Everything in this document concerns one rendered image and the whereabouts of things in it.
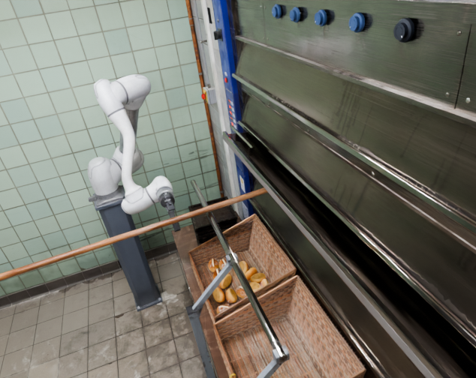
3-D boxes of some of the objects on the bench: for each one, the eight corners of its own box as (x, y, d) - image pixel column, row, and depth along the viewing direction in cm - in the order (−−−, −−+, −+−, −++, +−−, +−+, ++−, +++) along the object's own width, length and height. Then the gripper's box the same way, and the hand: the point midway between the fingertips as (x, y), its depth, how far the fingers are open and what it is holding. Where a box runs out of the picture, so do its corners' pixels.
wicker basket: (260, 244, 244) (255, 211, 230) (300, 304, 198) (299, 268, 184) (191, 268, 233) (182, 235, 218) (218, 338, 187) (209, 302, 172)
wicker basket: (299, 308, 196) (298, 272, 182) (365, 408, 150) (369, 370, 135) (215, 342, 185) (206, 306, 170) (257, 460, 139) (250, 425, 124)
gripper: (168, 177, 186) (177, 197, 168) (178, 214, 199) (187, 237, 181) (154, 181, 185) (161, 202, 167) (164, 218, 197) (173, 241, 179)
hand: (174, 218), depth 175 cm, fingers open, 12 cm apart
